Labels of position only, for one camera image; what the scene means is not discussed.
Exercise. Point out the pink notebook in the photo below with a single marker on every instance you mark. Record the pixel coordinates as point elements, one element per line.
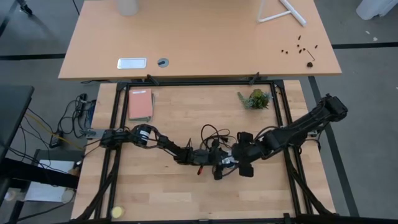
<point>140,104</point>

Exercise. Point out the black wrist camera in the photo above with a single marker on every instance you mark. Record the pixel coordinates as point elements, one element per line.
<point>202,156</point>
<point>247,152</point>

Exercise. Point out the black allen key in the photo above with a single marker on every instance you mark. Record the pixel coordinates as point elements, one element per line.
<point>311,56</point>

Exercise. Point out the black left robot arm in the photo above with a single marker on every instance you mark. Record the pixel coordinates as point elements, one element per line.
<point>169,146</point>

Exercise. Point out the dark round knob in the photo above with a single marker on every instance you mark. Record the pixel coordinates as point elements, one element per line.
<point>310,64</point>

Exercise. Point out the small yellow candle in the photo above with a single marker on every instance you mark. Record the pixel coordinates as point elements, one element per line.
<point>117,212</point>

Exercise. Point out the black stand leg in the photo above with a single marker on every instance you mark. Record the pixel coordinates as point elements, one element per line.
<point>25,7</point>

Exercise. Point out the clear plastic cup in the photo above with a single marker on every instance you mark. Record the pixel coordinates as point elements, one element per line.
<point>66,196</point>

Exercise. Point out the white rectangular desk plate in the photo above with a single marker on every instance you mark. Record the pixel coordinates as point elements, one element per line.
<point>131,63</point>

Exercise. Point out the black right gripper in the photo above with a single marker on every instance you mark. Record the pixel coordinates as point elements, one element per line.
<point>245,170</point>

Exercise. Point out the black side table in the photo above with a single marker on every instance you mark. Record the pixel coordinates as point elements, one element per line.
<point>14,105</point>

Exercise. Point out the black power adapter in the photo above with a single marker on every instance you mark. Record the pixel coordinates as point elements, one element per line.
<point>56,141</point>

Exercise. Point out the black power strip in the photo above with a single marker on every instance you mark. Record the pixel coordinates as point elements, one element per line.
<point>80,105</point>

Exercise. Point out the white triangular frame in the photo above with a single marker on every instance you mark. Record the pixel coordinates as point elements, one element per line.
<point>293,12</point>

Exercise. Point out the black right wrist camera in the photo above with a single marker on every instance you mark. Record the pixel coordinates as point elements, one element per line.
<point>247,152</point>

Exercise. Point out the white bag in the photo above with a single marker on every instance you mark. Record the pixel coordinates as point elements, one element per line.
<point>370,9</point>

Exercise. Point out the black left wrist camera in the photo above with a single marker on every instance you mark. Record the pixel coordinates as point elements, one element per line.
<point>202,156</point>

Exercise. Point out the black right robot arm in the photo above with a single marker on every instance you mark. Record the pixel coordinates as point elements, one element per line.
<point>298,132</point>

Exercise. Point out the white cylinder container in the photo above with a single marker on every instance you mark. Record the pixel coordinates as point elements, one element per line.
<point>127,7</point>

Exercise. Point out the white board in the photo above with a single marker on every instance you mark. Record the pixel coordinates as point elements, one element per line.
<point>43,193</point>

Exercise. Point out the light wooden desk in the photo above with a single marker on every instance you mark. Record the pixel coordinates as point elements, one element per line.
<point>202,37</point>

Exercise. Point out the black aluminium frame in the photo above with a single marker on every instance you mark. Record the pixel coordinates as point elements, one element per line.
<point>199,83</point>

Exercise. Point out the potted green succulent plant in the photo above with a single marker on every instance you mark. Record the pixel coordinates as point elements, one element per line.
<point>258,99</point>

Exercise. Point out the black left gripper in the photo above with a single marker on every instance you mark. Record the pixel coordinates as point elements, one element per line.
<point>217,175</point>

